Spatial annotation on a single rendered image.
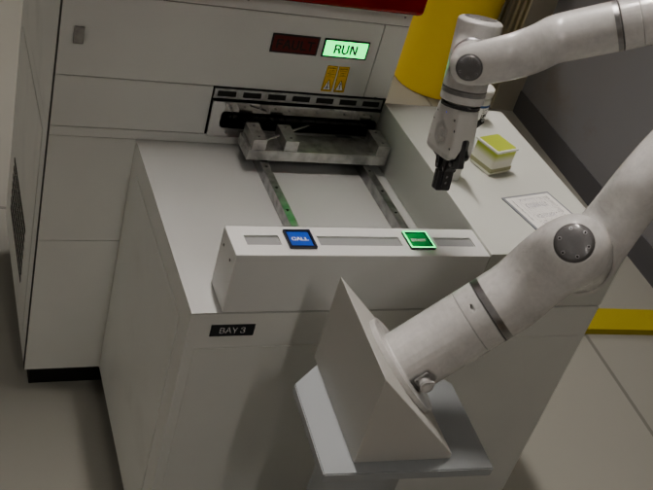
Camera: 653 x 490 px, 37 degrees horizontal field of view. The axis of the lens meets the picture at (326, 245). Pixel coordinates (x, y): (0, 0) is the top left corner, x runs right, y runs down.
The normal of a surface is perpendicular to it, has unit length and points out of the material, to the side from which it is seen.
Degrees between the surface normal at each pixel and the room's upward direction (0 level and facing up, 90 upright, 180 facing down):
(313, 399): 0
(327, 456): 0
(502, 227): 0
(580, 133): 90
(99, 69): 90
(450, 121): 86
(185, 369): 90
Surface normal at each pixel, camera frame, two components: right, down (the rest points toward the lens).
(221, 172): 0.25, -0.80
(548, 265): -0.70, 0.18
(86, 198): 0.31, 0.61
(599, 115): -0.94, -0.04
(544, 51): 0.58, 0.18
